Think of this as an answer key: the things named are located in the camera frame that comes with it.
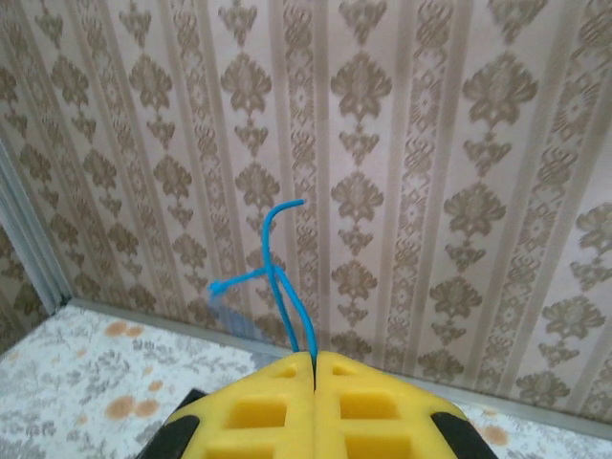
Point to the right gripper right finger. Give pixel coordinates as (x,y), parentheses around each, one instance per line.
(373,430)

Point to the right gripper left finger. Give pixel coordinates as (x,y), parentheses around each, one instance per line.
(268,430)

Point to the aluminium table edge rail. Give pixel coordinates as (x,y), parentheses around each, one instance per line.
(143,321)

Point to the aluminium corner post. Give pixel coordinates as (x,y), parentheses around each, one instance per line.
(28,239)

